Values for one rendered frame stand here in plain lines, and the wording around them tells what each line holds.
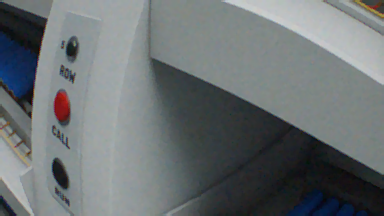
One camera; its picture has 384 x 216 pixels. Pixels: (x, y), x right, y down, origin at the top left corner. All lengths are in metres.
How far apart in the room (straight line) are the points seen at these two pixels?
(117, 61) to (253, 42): 0.07
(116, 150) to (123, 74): 0.04
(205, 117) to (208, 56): 0.08
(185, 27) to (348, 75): 0.09
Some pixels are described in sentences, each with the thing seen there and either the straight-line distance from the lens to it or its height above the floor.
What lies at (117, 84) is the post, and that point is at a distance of 0.31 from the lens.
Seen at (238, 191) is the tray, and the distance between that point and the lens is 0.41.
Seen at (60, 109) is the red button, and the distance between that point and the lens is 0.35.
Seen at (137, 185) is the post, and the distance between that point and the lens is 0.35.
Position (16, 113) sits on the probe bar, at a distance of 0.53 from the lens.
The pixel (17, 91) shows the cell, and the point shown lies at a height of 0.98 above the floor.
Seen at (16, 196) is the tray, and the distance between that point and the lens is 0.47.
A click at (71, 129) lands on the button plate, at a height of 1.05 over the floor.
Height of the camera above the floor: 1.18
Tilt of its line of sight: 19 degrees down
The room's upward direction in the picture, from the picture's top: 12 degrees clockwise
